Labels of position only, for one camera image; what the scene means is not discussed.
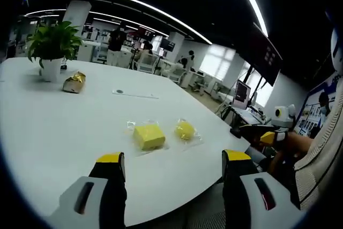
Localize large black wall screen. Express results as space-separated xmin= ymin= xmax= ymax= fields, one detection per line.
xmin=248 ymin=21 xmax=284 ymax=87

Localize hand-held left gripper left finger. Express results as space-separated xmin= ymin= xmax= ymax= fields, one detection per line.
xmin=47 ymin=151 xmax=128 ymax=229

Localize long ceiling light strip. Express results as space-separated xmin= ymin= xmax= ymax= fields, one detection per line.
xmin=70 ymin=0 xmax=213 ymax=45

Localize white table socket panel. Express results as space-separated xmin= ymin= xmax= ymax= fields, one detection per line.
xmin=111 ymin=88 xmax=160 ymax=100

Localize gold brown snack packet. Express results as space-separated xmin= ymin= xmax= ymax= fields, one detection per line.
xmin=62 ymin=70 xmax=87 ymax=94

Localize bright ceiling light strip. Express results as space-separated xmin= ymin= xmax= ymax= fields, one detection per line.
xmin=229 ymin=0 xmax=270 ymax=38

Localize white chest-worn device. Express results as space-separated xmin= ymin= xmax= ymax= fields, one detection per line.
xmin=330 ymin=24 xmax=343 ymax=73

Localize white office chair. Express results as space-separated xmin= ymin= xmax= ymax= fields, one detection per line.
xmin=135 ymin=53 xmax=159 ymax=75
xmin=168 ymin=64 xmax=187 ymax=84

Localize yellow rectangular silicone block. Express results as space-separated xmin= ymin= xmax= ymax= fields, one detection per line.
xmin=125 ymin=119 xmax=171 ymax=157

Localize person in beige vest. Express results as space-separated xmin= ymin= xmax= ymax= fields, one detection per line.
xmin=293 ymin=97 xmax=343 ymax=211

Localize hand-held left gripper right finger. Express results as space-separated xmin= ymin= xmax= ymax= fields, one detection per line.
xmin=221 ymin=149 xmax=301 ymax=229

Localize monitor on equipment cart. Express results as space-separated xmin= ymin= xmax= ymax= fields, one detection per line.
xmin=232 ymin=79 xmax=252 ymax=110

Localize blue white wall poster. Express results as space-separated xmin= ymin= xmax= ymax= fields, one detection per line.
xmin=296 ymin=70 xmax=343 ymax=137

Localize green potted plant white pot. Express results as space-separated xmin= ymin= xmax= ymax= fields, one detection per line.
xmin=26 ymin=20 xmax=84 ymax=83

